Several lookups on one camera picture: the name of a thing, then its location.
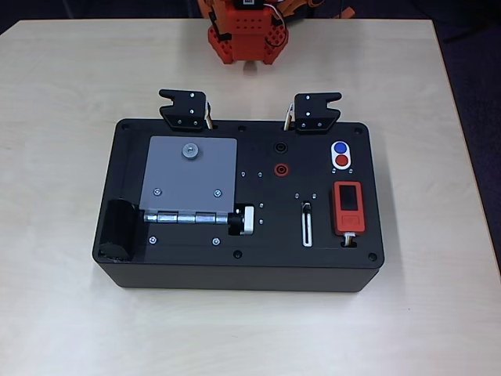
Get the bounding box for white slider track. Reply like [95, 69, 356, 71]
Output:
[301, 200, 315, 248]

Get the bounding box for black and silver knob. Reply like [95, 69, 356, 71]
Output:
[226, 204, 256, 237]

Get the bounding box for black task board box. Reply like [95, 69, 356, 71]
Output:
[92, 117, 384, 293]

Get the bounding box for grey hinged door plate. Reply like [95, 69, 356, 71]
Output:
[139, 136, 239, 215]

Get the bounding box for grey round door knob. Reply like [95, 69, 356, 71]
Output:
[181, 141, 201, 160]

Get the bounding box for silver metal hinge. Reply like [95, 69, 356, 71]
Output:
[142, 209, 230, 226]

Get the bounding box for blue and red buttons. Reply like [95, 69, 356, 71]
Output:
[330, 139, 354, 172]

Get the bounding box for red display module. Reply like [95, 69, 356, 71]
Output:
[330, 180, 368, 237]

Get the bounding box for black rounded holder block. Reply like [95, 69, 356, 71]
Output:
[96, 198, 142, 262]

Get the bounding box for black cable wrap post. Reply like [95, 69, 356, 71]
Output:
[158, 88, 215, 132]
[283, 92, 343, 135]

